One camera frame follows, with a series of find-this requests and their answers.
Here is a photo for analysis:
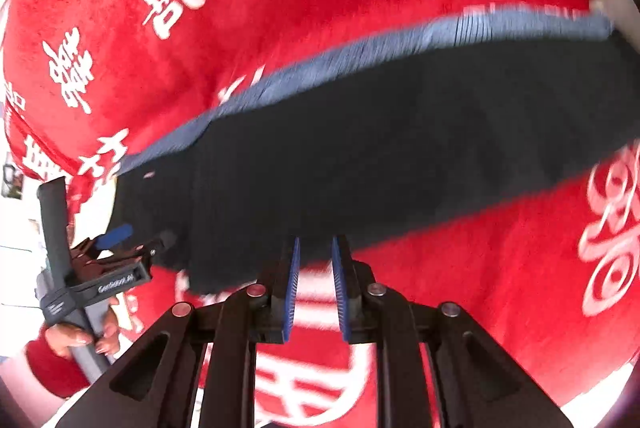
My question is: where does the red printed blanket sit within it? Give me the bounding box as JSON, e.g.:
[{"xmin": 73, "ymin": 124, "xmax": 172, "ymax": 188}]
[{"xmin": 0, "ymin": 0, "xmax": 640, "ymax": 428}]

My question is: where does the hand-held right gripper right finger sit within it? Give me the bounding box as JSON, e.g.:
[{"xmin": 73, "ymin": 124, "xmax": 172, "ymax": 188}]
[{"xmin": 331, "ymin": 234, "xmax": 577, "ymax": 428}]

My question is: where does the black pants blue waistband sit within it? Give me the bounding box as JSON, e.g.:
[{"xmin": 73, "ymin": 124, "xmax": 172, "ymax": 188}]
[{"xmin": 104, "ymin": 8, "xmax": 640, "ymax": 295}]

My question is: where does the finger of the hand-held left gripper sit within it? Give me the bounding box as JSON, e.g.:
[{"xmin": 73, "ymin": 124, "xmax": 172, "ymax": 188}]
[
  {"xmin": 84, "ymin": 224, "xmax": 135, "ymax": 255},
  {"xmin": 107, "ymin": 230, "xmax": 179, "ymax": 265}
]

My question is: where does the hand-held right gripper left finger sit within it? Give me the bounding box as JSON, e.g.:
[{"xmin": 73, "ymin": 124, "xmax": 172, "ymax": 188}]
[{"xmin": 54, "ymin": 235, "xmax": 301, "ymax": 428}]

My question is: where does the person's left forearm red sleeve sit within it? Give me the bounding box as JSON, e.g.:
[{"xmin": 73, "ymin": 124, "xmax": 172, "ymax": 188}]
[{"xmin": 24, "ymin": 337, "xmax": 92, "ymax": 400}]

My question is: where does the person's left hand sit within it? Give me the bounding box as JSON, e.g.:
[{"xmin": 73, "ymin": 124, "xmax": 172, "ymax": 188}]
[{"xmin": 44, "ymin": 297, "xmax": 122, "ymax": 360}]

